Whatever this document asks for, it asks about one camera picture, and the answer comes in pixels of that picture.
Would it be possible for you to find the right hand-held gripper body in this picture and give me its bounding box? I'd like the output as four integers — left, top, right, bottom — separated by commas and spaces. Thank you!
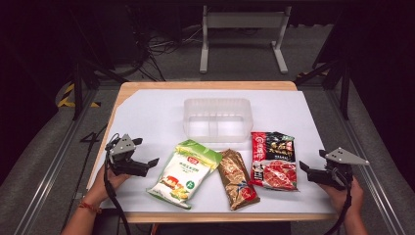
306, 146, 371, 192

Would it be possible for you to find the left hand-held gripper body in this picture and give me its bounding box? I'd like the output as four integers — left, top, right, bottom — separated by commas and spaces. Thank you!
105, 132, 152, 178

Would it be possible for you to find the green and white food packet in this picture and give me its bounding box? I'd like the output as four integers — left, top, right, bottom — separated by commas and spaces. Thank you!
146, 138, 224, 211

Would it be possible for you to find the clear plastic container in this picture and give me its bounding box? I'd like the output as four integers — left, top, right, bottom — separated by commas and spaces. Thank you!
182, 97, 254, 144

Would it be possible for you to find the person's left hand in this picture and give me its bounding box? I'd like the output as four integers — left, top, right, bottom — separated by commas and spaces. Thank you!
85, 163, 132, 208

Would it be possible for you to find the person's right hand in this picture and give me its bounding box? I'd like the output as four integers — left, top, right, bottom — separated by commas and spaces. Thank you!
317, 175, 365, 220

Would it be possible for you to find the red and black food packet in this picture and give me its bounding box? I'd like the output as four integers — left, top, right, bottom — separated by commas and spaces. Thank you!
250, 130, 300, 192

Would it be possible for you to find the brown and red food packet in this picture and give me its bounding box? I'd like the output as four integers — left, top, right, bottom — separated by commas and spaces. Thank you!
216, 148, 261, 212

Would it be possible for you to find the black tripod stand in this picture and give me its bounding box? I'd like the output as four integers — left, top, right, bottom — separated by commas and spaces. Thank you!
293, 9, 355, 121
67, 9, 130, 121

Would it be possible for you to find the yellow and black floor tape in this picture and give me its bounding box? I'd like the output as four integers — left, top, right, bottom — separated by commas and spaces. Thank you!
56, 82, 101, 109

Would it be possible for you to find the white metal stand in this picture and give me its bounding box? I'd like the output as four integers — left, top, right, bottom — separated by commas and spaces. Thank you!
199, 4, 293, 75

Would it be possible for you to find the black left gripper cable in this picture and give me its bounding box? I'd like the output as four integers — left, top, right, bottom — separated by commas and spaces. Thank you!
103, 132, 132, 235

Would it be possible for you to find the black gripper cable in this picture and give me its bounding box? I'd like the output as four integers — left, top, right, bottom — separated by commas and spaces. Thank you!
103, 132, 132, 235
324, 167, 354, 235

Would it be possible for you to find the aluminium floor rail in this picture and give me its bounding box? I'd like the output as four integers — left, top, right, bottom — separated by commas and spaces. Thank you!
326, 87, 407, 235
13, 87, 101, 235

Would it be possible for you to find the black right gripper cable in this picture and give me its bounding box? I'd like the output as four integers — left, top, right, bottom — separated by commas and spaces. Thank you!
324, 167, 354, 235

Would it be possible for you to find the red braided bracelet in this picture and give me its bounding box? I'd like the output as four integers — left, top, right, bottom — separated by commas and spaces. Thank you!
77, 200, 103, 215

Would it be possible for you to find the bundle of black floor cables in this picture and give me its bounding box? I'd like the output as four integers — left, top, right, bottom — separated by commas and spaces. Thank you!
128, 23, 205, 82

